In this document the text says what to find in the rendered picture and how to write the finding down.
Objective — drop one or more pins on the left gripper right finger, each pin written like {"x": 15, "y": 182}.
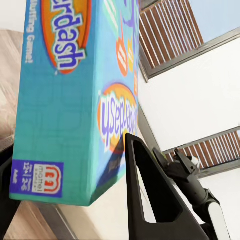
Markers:
{"x": 174, "y": 220}

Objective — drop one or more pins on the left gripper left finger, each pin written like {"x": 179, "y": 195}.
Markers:
{"x": 8, "y": 206}

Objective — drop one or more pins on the bed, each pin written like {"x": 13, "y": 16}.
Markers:
{"x": 105, "y": 219}

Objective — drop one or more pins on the fixed window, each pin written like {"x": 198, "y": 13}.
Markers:
{"x": 173, "y": 32}

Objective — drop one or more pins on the board game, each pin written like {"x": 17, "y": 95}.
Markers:
{"x": 77, "y": 100}

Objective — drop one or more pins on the door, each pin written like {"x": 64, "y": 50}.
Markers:
{"x": 218, "y": 153}

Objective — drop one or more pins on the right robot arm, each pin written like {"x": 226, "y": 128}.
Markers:
{"x": 204, "y": 203}

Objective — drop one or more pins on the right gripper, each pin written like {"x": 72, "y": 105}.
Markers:
{"x": 183, "y": 173}

